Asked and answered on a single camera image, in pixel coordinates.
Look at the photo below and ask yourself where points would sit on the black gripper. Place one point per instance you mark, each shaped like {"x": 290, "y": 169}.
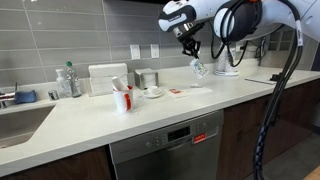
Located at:
{"x": 190, "y": 36}

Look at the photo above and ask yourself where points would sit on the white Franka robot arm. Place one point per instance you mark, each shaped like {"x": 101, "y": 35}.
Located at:
{"x": 273, "y": 13}

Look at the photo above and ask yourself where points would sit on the round white cup tray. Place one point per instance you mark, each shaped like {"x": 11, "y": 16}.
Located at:
{"x": 226, "y": 74}

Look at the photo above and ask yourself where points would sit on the small white espresso cup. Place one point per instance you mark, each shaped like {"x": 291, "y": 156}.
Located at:
{"x": 153, "y": 90}

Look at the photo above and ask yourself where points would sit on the white rolled cup in mug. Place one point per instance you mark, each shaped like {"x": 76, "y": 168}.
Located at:
{"x": 119, "y": 84}

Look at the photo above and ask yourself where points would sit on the silver sachet packet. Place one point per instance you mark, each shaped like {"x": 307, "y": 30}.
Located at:
{"x": 195, "y": 85}

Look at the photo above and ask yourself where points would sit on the white rectangular tray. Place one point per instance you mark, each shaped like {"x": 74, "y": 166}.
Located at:
{"x": 200, "y": 91}

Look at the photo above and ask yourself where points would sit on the red sachet packet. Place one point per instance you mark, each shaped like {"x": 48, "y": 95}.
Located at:
{"x": 175, "y": 91}

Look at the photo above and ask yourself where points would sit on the grey napkin dispenser box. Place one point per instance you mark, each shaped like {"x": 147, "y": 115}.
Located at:
{"x": 146, "y": 79}

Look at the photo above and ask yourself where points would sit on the white saucer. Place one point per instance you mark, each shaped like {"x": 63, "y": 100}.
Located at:
{"x": 152, "y": 96}

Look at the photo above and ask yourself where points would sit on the white black-edged mat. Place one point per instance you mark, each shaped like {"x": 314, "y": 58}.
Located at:
{"x": 260, "y": 80}

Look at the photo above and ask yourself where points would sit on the black block on mat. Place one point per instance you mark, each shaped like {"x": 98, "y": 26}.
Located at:
{"x": 275, "y": 77}

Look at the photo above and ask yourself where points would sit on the white paper napkin stack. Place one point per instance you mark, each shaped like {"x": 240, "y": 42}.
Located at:
{"x": 106, "y": 78}

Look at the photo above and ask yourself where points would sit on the stainless steel dishwasher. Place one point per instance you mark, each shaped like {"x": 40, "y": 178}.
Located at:
{"x": 166, "y": 150}

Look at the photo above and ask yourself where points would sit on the dark wood drawer cabinet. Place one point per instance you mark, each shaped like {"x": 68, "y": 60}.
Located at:
{"x": 240, "y": 143}

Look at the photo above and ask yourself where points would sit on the green cap water bottle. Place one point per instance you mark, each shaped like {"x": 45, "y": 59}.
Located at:
{"x": 73, "y": 83}

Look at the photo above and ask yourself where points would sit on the clear soap bottle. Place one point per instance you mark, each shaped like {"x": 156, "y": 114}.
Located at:
{"x": 61, "y": 85}

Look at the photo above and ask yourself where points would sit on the small metal can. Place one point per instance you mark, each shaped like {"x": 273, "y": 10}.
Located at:
{"x": 53, "y": 95}

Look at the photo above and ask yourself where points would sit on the dark wood sink cabinet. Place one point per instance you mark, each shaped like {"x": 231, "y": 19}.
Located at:
{"x": 66, "y": 168}

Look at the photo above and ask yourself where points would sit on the blue sponge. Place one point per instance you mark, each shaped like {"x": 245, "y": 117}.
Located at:
{"x": 26, "y": 96}

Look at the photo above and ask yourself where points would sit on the kitchen sink basin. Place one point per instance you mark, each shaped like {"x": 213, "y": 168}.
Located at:
{"x": 20, "y": 128}

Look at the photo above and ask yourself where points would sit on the chrome sink faucet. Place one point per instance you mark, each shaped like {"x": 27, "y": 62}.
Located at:
{"x": 6, "y": 96}

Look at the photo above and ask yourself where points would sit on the white wall outlet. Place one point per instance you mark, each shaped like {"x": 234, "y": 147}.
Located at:
{"x": 154, "y": 51}
{"x": 238, "y": 47}

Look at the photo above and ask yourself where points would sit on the white light switch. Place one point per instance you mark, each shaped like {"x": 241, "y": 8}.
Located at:
{"x": 135, "y": 52}

